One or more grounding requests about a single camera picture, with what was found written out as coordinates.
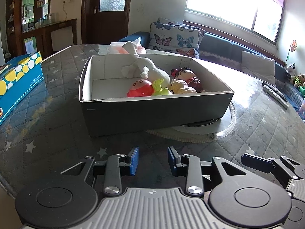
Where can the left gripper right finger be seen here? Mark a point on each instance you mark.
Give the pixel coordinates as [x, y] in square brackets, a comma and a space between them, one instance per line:
[174, 160]

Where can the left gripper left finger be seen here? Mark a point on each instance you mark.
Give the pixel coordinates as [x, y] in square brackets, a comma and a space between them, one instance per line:
[132, 160]

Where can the red round toy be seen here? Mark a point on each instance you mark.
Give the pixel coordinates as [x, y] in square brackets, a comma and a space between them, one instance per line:
[140, 88]

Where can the green round toy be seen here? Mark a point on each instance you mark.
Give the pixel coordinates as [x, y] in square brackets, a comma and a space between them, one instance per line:
[158, 89]

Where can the tan peanut toy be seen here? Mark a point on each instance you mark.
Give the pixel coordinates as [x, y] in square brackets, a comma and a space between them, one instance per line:
[178, 86]

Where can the white plush toy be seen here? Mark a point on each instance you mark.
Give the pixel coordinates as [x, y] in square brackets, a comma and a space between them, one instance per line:
[148, 70]

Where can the round induction cooker plate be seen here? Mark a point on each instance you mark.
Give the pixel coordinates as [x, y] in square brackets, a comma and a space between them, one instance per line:
[202, 133]

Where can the grey cardboard box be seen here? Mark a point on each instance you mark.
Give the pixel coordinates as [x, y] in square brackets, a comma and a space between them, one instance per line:
[107, 109]

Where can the clear plastic toy bin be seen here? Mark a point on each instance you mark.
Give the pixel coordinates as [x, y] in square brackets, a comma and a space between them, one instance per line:
[302, 110]

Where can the grey remote control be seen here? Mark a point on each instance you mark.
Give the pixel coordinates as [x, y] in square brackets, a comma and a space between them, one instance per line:
[275, 96]

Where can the black remote control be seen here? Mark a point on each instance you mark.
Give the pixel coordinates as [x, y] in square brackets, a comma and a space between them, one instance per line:
[275, 90]

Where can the red-haired doll toy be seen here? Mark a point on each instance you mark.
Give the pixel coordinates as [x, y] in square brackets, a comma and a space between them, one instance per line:
[189, 76]

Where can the stuffed animals pile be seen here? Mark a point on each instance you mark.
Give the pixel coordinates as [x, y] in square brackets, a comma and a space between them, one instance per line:
[296, 81]

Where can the blue sofa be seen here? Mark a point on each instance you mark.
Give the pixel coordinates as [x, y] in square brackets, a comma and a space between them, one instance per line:
[228, 53]

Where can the grey cushion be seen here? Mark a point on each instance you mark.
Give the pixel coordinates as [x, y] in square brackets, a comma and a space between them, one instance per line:
[258, 66]

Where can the pink tissue pack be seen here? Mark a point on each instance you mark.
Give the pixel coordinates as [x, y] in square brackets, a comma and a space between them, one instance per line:
[132, 47]

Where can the butterfly pattern pillow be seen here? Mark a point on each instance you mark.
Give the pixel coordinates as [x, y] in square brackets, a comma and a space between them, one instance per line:
[174, 38]

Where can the flower pinwheel toy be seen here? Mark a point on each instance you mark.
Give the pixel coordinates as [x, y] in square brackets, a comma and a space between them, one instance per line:
[293, 47]

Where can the blue yellow tissue box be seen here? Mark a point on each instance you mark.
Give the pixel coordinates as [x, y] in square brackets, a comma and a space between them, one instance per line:
[22, 75]

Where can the dark wooden door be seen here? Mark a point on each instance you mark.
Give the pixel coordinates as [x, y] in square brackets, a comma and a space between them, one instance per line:
[104, 21]

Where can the dark wooden cabinet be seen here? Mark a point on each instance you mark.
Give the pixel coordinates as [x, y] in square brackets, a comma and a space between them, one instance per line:
[35, 25]

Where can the window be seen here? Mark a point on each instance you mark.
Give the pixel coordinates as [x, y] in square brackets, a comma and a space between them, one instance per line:
[261, 17]

